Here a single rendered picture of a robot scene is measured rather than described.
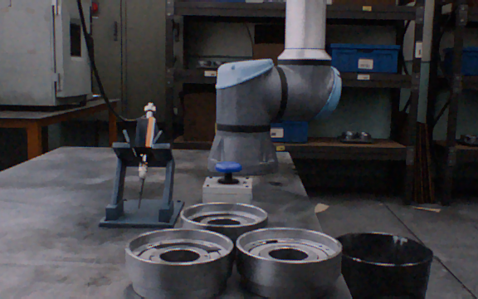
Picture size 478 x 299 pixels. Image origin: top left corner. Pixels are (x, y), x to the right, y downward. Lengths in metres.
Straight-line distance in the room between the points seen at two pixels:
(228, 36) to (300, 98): 3.50
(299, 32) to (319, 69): 0.09
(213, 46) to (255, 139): 3.54
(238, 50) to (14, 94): 2.25
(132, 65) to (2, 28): 1.73
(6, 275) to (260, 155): 0.62
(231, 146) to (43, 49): 1.86
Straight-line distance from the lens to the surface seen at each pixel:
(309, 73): 1.11
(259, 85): 1.06
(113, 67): 4.46
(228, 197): 0.75
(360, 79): 4.04
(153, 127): 0.76
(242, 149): 1.06
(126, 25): 4.45
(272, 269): 0.49
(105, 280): 0.56
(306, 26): 1.13
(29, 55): 2.84
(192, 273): 0.48
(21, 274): 0.59
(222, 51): 4.57
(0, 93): 2.90
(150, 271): 0.49
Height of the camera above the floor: 1.01
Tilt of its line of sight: 9 degrees down
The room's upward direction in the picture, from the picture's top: 1 degrees clockwise
